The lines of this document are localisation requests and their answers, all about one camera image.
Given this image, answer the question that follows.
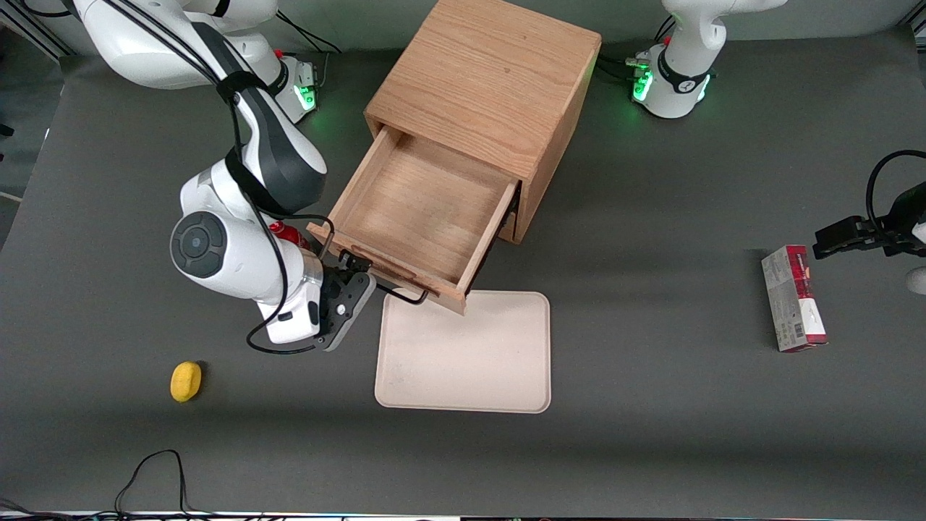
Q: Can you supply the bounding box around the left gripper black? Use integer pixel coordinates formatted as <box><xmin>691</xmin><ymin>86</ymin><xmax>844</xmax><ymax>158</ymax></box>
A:
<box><xmin>813</xmin><ymin>182</ymin><xmax>926</xmax><ymax>260</ymax></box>

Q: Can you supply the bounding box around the cable bundle at arm base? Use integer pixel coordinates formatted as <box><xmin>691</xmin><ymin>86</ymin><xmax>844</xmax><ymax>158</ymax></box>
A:
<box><xmin>596</xmin><ymin>52</ymin><xmax>653</xmax><ymax>85</ymax></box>

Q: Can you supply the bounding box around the black cable on table edge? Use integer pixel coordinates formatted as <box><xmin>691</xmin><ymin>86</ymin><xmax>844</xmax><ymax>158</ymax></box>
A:
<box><xmin>0</xmin><ymin>449</ymin><xmax>239</xmax><ymax>521</ymax></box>

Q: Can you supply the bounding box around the wooden drawer cabinet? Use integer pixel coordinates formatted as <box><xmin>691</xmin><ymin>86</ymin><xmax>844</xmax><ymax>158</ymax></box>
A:
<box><xmin>364</xmin><ymin>0</ymin><xmax>603</xmax><ymax>245</ymax></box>

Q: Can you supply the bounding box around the wooden drawer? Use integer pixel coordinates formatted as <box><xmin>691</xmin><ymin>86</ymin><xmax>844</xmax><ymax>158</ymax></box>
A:
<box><xmin>306</xmin><ymin>124</ymin><xmax>521</xmax><ymax>317</ymax></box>

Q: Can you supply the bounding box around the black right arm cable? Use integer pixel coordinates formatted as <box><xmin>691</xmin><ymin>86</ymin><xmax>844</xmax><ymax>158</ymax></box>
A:
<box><xmin>101</xmin><ymin>0</ymin><xmax>337</xmax><ymax>356</ymax></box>

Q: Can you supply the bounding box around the cream plastic tray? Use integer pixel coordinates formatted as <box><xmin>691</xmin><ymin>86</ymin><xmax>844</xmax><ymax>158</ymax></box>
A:
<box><xmin>374</xmin><ymin>288</ymin><xmax>553</xmax><ymax>415</ymax></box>

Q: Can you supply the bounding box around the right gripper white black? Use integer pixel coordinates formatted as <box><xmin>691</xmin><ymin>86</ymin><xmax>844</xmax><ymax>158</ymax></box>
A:
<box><xmin>266</xmin><ymin>250</ymin><xmax>378</xmax><ymax>353</ymax></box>

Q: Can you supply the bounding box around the red can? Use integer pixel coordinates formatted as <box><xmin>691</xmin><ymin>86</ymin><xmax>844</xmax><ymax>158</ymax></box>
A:
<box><xmin>269</xmin><ymin>221</ymin><xmax>311</xmax><ymax>252</ymax></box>

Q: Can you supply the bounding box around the yellow lemon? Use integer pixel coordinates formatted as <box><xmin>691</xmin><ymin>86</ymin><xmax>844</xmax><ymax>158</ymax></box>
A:
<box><xmin>170</xmin><ymin>361</ymin><xmax>204</xmax><ymax>404</ymax></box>

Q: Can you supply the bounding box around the red plaid cardboard box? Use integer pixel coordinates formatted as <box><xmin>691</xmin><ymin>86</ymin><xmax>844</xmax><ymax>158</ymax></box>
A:
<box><xmin>761</xmin><ymin>245</ymin><xmax>829</xmax><ymax>354</ymax></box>

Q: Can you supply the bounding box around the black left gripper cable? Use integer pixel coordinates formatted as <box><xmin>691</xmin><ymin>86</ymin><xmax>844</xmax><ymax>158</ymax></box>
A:
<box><xmin>865</xmin><ymin>149</ymin><xmax>926</xmax><ymax>234</ymax></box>

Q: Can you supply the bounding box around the aluminium frame rail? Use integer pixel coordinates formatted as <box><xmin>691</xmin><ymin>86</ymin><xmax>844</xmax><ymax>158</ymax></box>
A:
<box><xmin>0</xmin><ymin>0</ymin><xmax>75</xmax><ymax>60</ymax></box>

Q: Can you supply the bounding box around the black cable behind arm base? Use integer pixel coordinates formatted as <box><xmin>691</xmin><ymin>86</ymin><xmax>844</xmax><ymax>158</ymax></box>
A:
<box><xmin>277</xmin><ymin>10</ymin><xmax>342</xmax><ymax>56</ymax></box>

